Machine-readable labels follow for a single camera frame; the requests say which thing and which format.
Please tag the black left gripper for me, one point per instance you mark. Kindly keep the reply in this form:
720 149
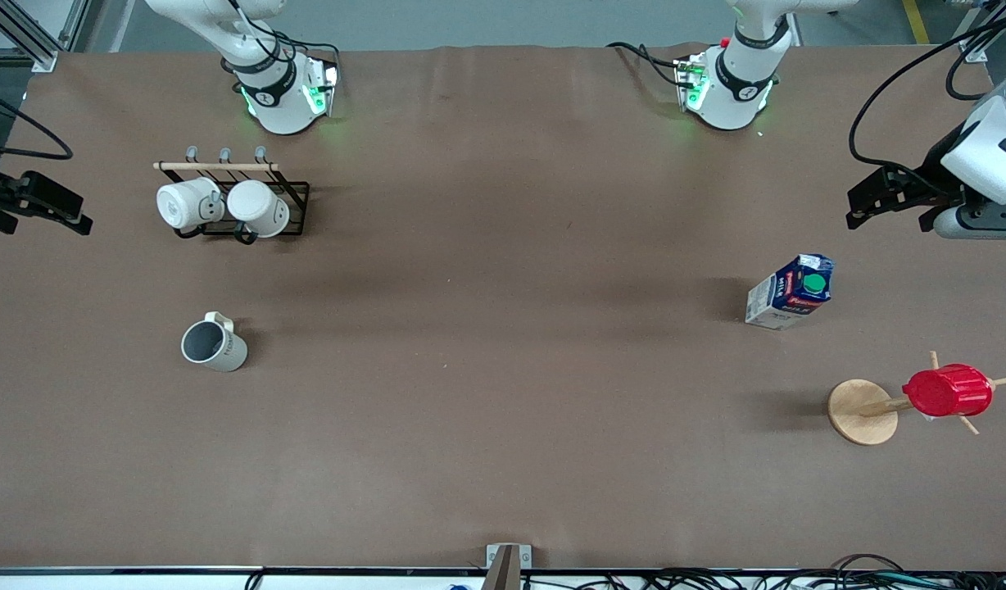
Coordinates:
931 194

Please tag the blue white milk carton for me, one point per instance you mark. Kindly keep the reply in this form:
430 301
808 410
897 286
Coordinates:
786 295

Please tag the white mug with grey inside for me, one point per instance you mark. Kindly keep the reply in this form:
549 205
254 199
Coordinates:
216 348

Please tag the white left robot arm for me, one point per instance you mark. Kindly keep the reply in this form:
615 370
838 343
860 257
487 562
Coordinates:
994 147

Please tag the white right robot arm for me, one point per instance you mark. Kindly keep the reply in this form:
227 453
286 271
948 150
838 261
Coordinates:
278 102

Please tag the red plastic cup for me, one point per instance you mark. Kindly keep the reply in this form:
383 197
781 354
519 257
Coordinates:
949 392

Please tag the white hanging mug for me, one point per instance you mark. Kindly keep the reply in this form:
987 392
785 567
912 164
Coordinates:
259 209
183 205

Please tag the wooden mug tree stand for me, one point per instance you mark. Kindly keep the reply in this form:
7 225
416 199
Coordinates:
862 410

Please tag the green lit control box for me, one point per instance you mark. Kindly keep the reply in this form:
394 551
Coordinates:
319 90
691 82

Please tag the brown table cover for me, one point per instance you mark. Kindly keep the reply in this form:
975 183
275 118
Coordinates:
503 451

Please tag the aluminium frame profile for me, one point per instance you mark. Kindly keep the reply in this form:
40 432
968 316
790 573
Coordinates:
28 37
976 51

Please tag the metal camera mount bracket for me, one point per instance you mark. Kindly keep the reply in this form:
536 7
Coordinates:
492 554

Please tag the brown mount post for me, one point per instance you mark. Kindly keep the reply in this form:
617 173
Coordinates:
503 574

